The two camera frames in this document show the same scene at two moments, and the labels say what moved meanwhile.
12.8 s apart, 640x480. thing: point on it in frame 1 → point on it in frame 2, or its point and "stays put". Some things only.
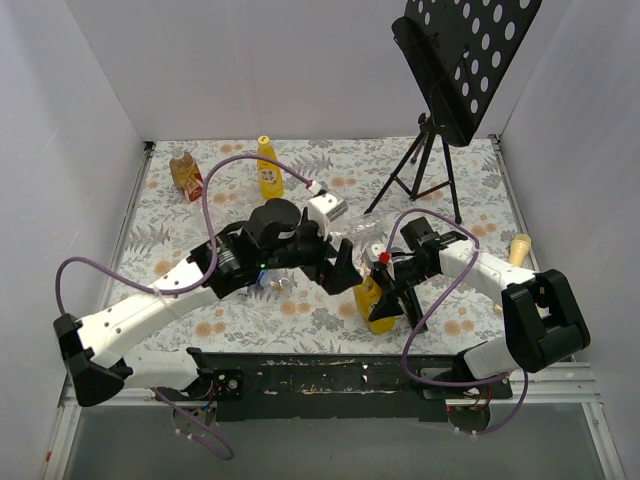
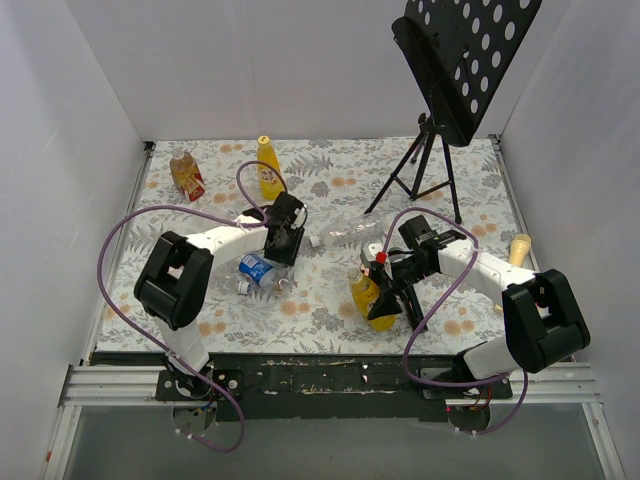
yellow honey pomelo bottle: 367,294 stays put
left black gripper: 325,264 → 282,245
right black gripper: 400,288 stays put
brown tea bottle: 185,174 stays put
